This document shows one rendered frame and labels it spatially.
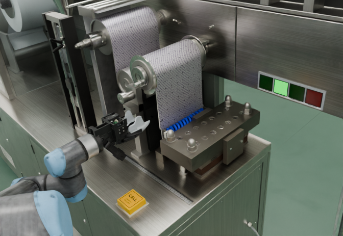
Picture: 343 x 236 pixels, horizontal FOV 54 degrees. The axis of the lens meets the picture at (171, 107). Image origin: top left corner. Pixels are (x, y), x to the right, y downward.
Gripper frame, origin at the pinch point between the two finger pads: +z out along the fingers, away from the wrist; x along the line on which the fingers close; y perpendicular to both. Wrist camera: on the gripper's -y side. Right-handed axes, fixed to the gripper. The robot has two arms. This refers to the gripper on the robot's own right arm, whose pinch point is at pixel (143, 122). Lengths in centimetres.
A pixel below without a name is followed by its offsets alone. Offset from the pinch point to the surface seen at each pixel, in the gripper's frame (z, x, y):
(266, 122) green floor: 175, 56, -110
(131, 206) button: -18.1, -12.1, -18.9
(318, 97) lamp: 39, -44, 7
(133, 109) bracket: 1.6, 7.2, 1.8
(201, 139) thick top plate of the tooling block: 13.9, -14.8, -8.4
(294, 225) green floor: 87, -20, -111
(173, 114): 14.3, 0.0, -3.8
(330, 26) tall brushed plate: 40, -44, 31
